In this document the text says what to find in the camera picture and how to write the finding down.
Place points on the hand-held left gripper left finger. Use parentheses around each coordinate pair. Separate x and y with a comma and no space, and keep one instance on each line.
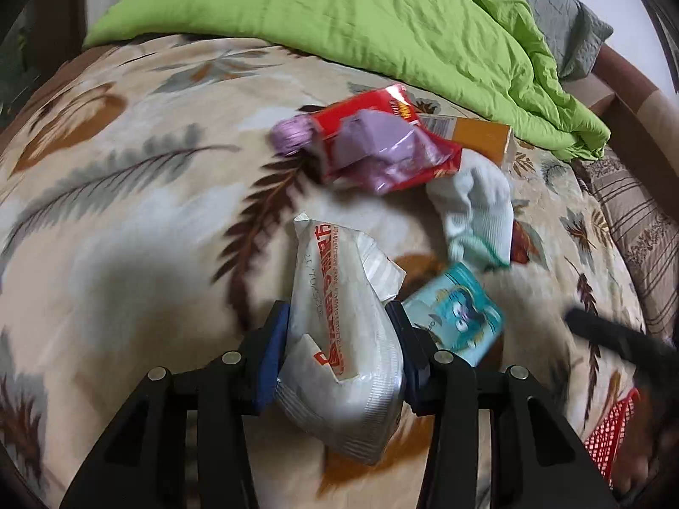
(269,352)

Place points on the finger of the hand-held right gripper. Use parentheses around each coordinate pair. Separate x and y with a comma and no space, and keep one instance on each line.
(610,331)

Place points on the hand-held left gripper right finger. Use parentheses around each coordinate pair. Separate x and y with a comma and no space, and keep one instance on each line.
(409,352)

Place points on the white snack wrapper red print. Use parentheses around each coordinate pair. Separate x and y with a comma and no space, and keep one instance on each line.
(339,339)

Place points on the red mesh basket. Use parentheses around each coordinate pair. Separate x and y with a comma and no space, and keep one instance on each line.
(610,429)

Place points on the torn red carton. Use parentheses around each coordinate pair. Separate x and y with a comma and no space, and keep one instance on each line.
(329,123)

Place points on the teal cartoon print packet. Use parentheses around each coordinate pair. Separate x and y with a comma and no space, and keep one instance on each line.
(461,313)

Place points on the brown striped pillow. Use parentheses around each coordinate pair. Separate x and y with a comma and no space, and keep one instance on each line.
(636,222)

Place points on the white sock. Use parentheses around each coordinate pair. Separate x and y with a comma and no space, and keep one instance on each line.
(477,201)

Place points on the leaf print blanket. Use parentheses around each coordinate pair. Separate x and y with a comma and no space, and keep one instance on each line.
(132,222)

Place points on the small purple crumpled wrapper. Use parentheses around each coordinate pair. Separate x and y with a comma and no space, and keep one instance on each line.
(292,135)

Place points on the pale lilac plastic wrapper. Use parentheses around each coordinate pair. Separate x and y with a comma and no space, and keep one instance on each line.
(371,132)

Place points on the orange cardboard box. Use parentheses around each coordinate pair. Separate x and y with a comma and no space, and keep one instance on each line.
(480,140)

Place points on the grey pillow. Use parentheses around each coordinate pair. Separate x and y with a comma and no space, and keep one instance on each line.
(562,16)

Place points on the green quilt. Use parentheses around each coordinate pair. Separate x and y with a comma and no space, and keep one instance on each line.
(345,10)

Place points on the wooden glass door cabinet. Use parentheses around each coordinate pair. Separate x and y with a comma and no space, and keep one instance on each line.
(53,21)

